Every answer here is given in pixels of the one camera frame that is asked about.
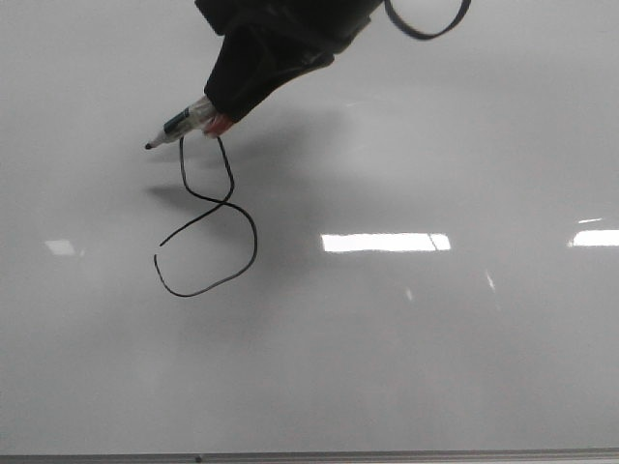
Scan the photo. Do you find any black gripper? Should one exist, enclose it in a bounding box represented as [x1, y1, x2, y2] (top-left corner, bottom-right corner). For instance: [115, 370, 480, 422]
[194, 0, 381, 123]

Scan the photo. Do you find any whiteboard marker with label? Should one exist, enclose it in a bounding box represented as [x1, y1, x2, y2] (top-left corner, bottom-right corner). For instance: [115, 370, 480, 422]
[144, 96, 234, 150]

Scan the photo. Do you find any white whiteboard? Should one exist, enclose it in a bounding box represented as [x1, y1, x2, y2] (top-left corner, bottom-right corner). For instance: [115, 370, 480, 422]
[1, 1, 618, 454]

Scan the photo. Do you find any black cable loop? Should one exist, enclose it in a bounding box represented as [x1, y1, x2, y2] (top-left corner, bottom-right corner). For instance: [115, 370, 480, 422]
[382, 0, 472, 42]

